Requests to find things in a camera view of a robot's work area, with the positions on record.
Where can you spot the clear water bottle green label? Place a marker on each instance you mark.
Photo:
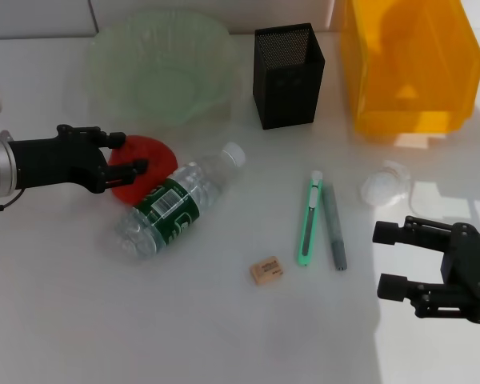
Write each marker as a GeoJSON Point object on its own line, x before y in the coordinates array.
{"type": "Point", "coordinates": [172, 200]}

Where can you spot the green utility knife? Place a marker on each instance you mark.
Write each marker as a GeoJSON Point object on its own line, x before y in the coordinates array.
{"type": "Point", "coordinates": [306, 240]}

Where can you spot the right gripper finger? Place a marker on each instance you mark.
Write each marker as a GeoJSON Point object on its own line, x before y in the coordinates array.
{"type": "Point", "coordinates": [408, 232]}
{"type": "Point", "coordinates": [420, 296]}

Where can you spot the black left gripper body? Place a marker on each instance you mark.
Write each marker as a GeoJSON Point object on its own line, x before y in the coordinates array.
{"type": "Point", "coordinates": [52, 160]}

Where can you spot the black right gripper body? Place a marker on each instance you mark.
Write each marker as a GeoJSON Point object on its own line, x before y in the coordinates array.
{"type": "Point", "coordinates": [472, 272]}

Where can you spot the grey pen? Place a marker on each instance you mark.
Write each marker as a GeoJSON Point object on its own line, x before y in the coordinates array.
{"type": "Point", "coordinates": [336, 232]}

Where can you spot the beige eraser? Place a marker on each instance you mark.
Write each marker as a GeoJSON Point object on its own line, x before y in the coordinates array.
{"type": "Point", "coordinates": [266, 272]}

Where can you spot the yellow plastic bin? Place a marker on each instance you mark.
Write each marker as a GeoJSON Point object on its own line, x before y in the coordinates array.
{"type": "Point", "coordinates": [424, 60]}

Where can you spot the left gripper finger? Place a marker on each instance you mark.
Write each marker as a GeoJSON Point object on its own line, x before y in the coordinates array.
{"type": "Point", "coordinates": [108, 138]}
{"type": "Point", "coordinates": [124, 172]}

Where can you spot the black mesh pen holder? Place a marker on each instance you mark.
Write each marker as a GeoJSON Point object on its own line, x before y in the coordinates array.
{"type": "Point", "coordinates": [288, 96]}

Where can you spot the white paper ball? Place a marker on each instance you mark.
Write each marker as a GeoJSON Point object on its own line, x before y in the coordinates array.
{"type": "Point", "coordinates": [384, 184]}

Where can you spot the red apple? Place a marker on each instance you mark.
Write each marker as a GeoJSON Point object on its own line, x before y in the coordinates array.
{"type": "Point", "coordinates": [156, 154]}

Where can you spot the green glass fruit plate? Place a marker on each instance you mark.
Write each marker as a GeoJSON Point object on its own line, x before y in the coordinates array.
{"type": "Point", "coordinates": [144, 60]}

